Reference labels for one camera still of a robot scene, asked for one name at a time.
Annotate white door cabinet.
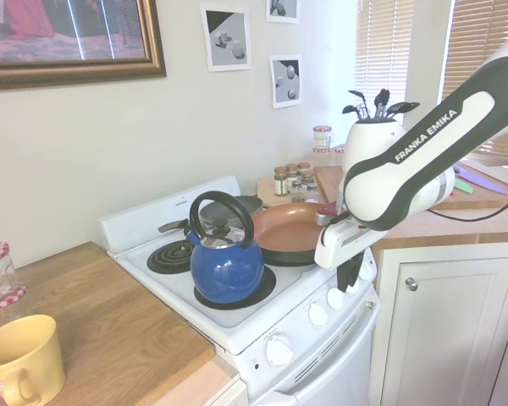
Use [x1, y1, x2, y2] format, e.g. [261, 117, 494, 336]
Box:
[372, 240, 508, 406]

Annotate green knife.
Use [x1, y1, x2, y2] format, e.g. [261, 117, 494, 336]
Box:
[453, 178, 476, 196]

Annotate purple knife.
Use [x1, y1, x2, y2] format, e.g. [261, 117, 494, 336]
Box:
[461, 166, 508, 196]

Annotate black coil burner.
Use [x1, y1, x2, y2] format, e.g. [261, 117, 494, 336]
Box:
[146, 241, 196, 276]

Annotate white oven door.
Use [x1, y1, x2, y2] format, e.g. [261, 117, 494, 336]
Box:
[245, 291, 380, 406]

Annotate black stove burner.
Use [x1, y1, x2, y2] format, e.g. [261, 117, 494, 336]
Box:
[193, 266, 278, 312]

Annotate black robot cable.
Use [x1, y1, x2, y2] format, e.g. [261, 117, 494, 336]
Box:
[426, 189, 508, 222]

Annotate white oven knob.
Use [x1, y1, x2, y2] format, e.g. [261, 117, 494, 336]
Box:
[265, 332, 295, 367]

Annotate thick wooden cutting board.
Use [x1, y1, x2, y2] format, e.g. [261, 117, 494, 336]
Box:
[312, 163, 508, 211]

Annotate grey cubes paper print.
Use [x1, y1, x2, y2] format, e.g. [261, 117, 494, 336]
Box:
[200, 3, 252, 73]

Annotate copper frying pan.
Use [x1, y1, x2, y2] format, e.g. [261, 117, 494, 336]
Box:
[252, 201, 329, 268]

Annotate black kitchen tongs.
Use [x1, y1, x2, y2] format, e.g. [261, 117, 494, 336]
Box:
[373, 88, 392, 120]

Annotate yellow mug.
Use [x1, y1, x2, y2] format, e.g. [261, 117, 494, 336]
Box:
[0, 314, 67, 406]

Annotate black kitchen spoon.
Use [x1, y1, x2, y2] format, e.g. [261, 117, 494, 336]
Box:
[384, 101, 421, 120]

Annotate white electric stove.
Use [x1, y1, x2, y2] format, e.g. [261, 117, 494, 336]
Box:
[97, 175, 382, 406]

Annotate gold framed painting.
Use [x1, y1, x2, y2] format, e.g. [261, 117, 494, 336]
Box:
[0, 0, 168, 92]

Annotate grey spheres paper print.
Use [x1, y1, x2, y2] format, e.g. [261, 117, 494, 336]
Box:
[265, 0, 302, 25]

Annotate grey shapes paper print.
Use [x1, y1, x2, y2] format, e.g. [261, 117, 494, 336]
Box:
[268, 53, 304, 111]

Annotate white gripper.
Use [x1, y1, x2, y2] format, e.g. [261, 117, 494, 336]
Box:
[314, 219, 384, 294]

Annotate black kitchen spatula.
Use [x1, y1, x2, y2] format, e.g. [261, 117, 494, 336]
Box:
[347, 90, 370, 121]

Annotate blue kettle black handle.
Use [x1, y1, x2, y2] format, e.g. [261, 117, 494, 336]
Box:
[185, 190, 265, 305]

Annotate dark grey frying pan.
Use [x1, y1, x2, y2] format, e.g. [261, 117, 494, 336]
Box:
[157, 195, 266, 234]

